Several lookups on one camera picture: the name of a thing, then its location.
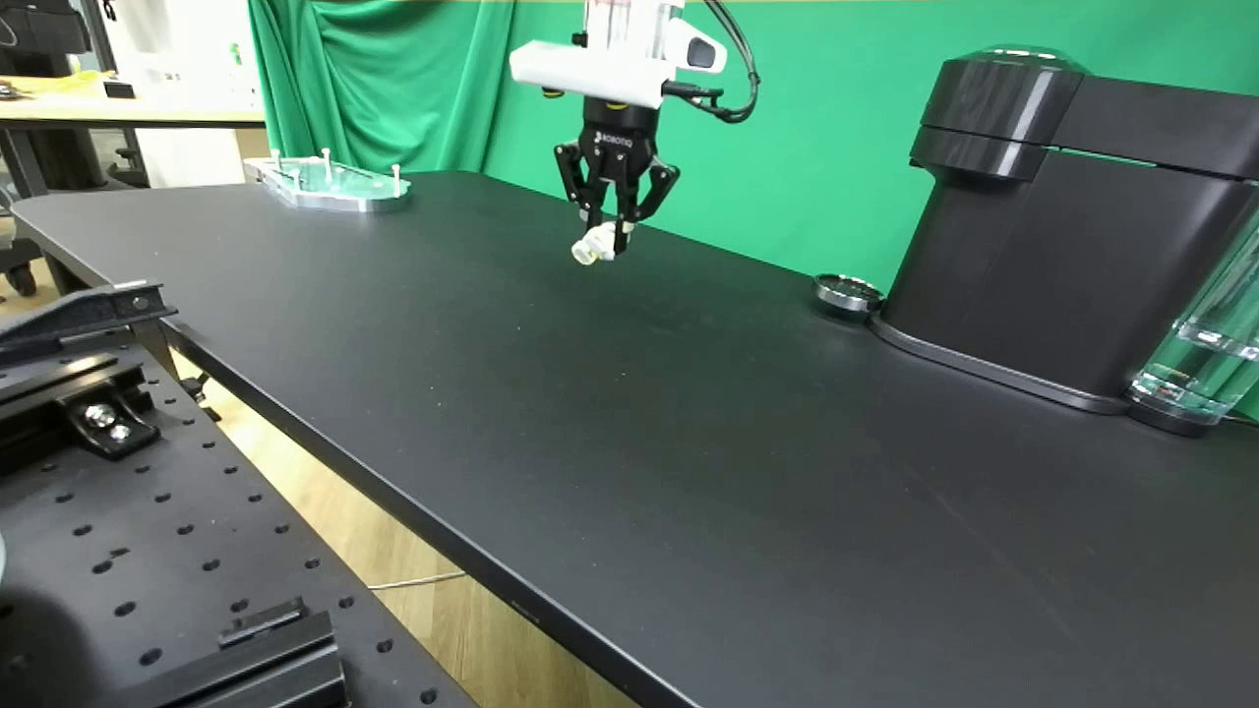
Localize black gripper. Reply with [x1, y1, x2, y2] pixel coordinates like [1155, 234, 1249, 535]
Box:
[550, 92, 684, 260]

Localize white paper piece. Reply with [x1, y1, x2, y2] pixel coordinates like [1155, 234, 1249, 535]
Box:
[565, 222, 625, 273]

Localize green fabric backdrop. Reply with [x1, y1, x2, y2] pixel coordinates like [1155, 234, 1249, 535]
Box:
[243, 0, 1259, 301]

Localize small round black cap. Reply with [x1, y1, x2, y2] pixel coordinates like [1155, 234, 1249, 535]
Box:
[815, 273, 882, 320]

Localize black coffee machine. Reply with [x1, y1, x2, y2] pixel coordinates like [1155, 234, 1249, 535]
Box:
[869, 48, 1259, 416]

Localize white cabinet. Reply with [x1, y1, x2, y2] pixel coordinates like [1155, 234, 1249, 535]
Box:
[99, 0, 267, 193]

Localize wooden desk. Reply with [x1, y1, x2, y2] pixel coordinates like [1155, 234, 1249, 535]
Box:
[0, 71, 271, 200]

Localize black perforated breadboard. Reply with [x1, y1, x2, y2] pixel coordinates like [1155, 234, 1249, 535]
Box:
[0, 346, 475, 708]

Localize clear water tank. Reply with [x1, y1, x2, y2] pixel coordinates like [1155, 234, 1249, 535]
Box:
[1129, 214, 1259, 440]

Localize black cable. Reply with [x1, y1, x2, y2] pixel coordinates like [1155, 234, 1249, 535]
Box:
[660, 0, 768, 131]

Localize black metal rail bracket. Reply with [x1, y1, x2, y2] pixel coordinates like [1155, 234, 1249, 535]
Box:
[0, 277, 179, 464]

